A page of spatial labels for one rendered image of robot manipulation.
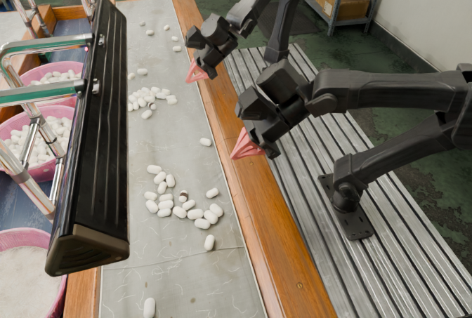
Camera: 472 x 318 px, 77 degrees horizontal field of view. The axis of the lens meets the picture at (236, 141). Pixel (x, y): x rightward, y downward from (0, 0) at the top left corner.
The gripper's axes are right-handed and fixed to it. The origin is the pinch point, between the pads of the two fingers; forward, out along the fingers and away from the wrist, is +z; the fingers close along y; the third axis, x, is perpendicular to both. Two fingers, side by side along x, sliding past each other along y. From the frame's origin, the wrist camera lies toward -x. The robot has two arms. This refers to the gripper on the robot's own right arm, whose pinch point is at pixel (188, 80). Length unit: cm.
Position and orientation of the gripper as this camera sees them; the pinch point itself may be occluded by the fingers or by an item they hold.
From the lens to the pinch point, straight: 99.4
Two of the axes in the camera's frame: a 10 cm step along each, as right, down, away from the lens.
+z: -7.3, 6.0, 3.3
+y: 2.6, 6.9, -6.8
